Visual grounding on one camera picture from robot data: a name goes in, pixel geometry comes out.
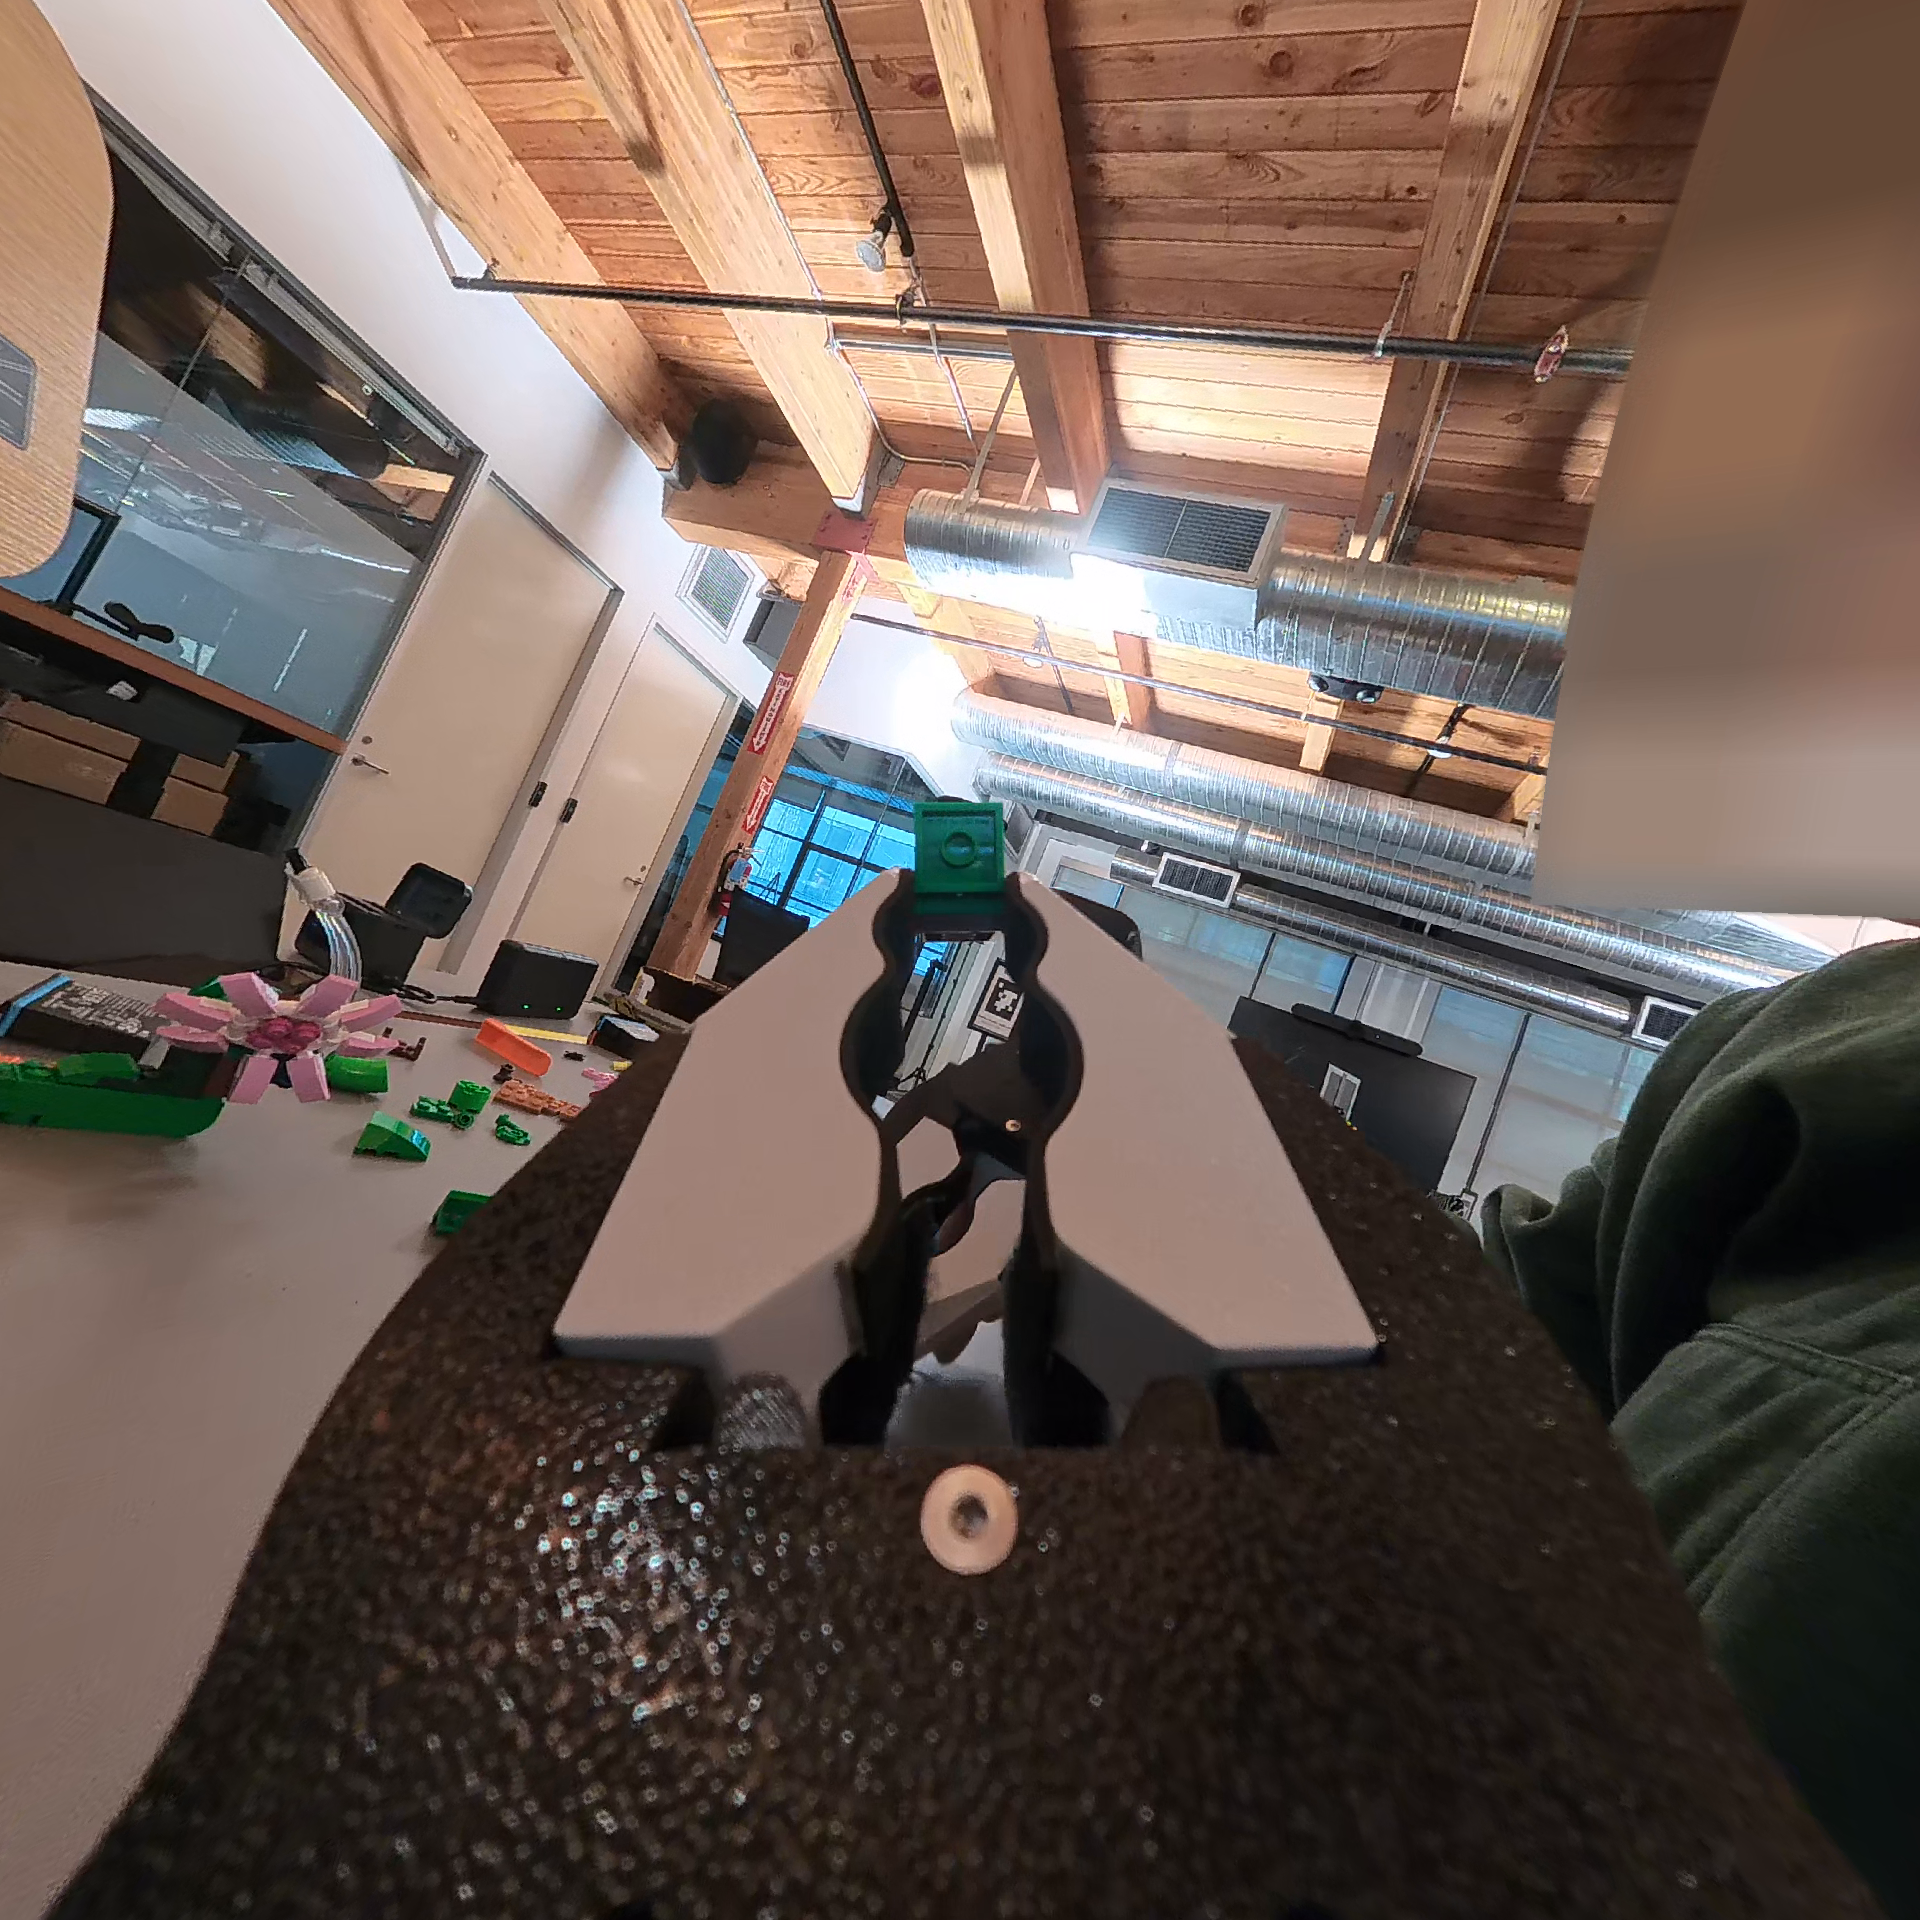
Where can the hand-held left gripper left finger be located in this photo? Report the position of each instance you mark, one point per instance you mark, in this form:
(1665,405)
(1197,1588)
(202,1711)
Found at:
(733,1185)

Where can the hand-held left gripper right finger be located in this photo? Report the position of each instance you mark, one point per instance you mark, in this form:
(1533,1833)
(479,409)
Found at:
(1185,1200)

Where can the small green lego block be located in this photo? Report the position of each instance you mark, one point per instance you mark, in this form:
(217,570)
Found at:
(956,848)

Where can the brown lego pieces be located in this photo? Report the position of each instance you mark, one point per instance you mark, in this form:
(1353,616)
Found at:
(538,1100)

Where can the green lego brick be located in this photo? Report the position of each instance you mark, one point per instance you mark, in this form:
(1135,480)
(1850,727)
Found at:
(461,1210)

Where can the green lego slope piece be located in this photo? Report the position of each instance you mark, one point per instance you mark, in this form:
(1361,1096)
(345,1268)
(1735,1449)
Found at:
(393,1136)

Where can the green lego plant with flower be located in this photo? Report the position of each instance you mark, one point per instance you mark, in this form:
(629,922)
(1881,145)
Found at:
(105,1103)

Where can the black white marker tag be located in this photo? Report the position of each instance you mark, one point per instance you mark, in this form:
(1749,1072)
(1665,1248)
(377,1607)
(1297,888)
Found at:
(1002,1002)

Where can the orange brick separator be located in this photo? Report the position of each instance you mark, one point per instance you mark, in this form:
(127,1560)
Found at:
(514,1045)

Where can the small black charger box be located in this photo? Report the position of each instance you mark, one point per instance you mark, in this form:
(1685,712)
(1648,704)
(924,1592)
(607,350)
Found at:
(532,974)

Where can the red fire extinguisher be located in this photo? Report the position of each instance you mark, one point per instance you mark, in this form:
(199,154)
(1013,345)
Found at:
(733,878)

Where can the white door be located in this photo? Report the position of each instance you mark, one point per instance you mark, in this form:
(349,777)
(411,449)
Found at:
(451,690)
(629,796)

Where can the large black charger box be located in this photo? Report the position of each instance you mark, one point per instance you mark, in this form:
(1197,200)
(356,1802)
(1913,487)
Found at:
(427,909)

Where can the clear plastic tube white cap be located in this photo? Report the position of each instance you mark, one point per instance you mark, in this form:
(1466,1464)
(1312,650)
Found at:
(332,938)

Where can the person's green hoodie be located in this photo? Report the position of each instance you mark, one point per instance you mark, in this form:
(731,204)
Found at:
(1770,1277)

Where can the black cabinet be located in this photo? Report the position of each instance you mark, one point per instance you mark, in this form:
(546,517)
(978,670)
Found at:
(136,901)

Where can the black ceiling speaker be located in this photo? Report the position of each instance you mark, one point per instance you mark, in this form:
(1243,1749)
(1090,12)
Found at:
(716,442)

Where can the stacked cardboard boxes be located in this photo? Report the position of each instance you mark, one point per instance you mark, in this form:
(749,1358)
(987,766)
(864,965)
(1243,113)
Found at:
(90,750)

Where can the metal ceiling pipe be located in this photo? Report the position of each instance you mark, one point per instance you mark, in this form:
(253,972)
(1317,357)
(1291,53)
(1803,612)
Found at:
(1124,322)

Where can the wooden board on white stand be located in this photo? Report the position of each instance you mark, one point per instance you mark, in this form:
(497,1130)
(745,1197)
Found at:
(53,300)

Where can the black wall monitor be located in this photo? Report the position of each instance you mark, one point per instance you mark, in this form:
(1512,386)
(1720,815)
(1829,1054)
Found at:
(1395,1096)

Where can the silver spiral air duct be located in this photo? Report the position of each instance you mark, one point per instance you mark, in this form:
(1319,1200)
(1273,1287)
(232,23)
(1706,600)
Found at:
(1441,934)
(1243,796)
(1395,616)

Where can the wooden post red sign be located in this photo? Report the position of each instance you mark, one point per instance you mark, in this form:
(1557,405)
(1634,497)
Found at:
(763,780)

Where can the white wall vent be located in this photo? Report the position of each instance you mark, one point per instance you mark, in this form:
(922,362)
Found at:
(721,588)

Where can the white duct air vent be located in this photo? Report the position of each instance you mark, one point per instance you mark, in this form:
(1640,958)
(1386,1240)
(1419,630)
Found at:
(1185,528)

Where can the glass window wall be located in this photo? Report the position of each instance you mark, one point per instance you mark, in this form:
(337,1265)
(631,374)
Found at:
(253,452)

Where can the black track light rail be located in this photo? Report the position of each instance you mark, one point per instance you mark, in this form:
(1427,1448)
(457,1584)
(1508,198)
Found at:
(863,105)

